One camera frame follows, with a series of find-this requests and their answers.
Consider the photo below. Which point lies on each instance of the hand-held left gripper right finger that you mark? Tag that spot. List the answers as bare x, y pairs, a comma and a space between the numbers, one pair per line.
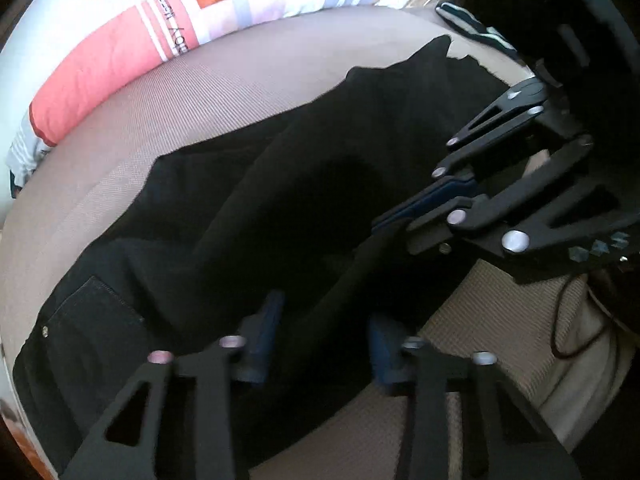
382, 355

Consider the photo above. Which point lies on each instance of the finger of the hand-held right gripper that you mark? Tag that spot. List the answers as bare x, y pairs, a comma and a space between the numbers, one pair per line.
492, 132
430, 230

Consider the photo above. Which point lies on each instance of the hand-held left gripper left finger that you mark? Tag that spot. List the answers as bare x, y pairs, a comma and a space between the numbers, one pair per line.
264, 332

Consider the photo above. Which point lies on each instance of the black pants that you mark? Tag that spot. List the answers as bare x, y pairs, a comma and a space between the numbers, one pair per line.
300, 185

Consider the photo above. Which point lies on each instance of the dark striped cloth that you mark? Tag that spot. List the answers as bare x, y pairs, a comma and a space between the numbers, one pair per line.
465, 17

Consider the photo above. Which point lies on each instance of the beige woven bed mat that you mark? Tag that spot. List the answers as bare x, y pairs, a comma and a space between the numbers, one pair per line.
200, 100

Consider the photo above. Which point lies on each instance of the pink checkered pillow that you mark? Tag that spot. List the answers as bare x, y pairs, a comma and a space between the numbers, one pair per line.
90, 75

